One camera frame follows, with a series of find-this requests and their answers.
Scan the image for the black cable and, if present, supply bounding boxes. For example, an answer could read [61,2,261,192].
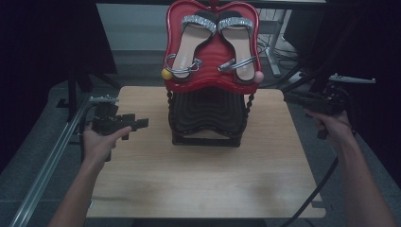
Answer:
[279,156,340,227]

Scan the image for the grey metal table leg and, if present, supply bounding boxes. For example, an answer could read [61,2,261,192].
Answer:
[260,9,292,78]

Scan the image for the person's left hand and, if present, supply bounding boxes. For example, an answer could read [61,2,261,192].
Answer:
[82,122,133,166]

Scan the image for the black metal stand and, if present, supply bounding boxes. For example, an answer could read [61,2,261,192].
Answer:
[56,65,121,123]

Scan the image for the grey metal rail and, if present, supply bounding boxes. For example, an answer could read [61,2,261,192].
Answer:
[9,94,96,227]

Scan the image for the bundle of floor cables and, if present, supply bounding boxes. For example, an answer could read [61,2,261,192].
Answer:
[256,36,302,65]

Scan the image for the red and black shoe rack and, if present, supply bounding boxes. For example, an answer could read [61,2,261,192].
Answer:
[161,0,265,148]

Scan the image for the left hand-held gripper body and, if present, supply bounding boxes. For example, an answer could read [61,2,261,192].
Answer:
[89,95,123,135]

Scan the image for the rhinestone strap sandal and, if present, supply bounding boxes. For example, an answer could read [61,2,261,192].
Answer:
[164,10,218,83]
[217,10,258,83]

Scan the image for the person's right hand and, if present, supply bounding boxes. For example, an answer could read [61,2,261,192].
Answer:
[304,109,355,149]

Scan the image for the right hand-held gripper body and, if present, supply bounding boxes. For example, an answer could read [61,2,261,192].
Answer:
[304,73,376,116]

